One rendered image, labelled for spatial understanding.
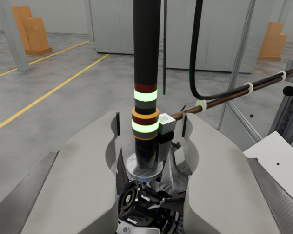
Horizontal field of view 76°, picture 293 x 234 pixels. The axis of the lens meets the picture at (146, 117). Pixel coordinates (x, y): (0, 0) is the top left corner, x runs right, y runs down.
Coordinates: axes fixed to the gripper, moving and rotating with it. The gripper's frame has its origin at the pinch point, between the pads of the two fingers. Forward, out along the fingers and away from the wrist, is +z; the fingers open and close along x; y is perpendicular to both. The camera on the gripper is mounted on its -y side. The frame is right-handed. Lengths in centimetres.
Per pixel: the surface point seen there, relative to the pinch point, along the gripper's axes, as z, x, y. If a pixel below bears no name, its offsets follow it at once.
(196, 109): 21.9, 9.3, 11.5
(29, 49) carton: 722, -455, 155
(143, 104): 14.0, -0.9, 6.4
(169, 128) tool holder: 16.8, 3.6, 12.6
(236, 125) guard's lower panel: 115, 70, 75
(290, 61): 51, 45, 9
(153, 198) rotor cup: 24.2, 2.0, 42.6
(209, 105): 24.1, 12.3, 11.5
